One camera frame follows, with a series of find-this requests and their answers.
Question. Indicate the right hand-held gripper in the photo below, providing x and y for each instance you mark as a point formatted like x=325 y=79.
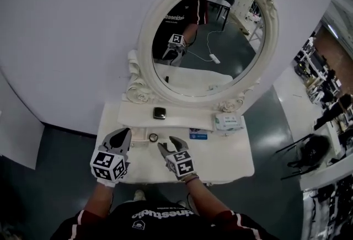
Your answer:
x=180 y=164

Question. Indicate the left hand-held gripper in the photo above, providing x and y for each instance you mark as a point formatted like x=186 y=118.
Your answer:
x=107 y=165

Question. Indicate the small round black-rimmed jar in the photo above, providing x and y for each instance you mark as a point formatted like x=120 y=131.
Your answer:
x=153 y=137

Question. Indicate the black square compact case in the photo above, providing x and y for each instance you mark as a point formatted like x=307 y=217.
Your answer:
x=159 y=113

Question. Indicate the white vanity table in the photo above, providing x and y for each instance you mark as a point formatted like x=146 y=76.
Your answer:
x=220 y=156

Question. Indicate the person's right forearm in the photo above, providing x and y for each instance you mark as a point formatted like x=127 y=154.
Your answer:
x=205 y=197

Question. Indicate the person's left forearm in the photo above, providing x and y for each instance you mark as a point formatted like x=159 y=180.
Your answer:
x=98 y=200

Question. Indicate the blue printed card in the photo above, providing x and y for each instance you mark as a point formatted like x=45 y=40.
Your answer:
x=198 y=134

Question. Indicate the person's right shoe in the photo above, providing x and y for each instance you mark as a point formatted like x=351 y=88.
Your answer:
x=182 y=203

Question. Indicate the person's shoe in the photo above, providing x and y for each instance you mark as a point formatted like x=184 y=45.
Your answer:
x=182 y=203
x=139 y=195

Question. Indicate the person's left shoe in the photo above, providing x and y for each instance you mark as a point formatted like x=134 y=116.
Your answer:
x=139 y=195

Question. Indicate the white green wet wipes pack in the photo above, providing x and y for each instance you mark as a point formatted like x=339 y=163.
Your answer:
x=229 y=121

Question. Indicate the person's black shirt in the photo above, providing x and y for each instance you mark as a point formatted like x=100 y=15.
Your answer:
x=165 y=222

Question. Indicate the white ornate oval mirror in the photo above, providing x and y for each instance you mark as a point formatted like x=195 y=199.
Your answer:
x=143 y=40

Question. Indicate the black folding chair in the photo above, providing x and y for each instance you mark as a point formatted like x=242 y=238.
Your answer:
x=289 y=150

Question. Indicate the black backpack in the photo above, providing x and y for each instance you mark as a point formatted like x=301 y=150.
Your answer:
x=314 y=152

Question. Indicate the office desks with monitors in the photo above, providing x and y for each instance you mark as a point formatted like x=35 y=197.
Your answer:
x=311 y=62

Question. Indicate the white table with black gear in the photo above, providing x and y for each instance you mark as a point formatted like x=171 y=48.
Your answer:
x=328 y=205

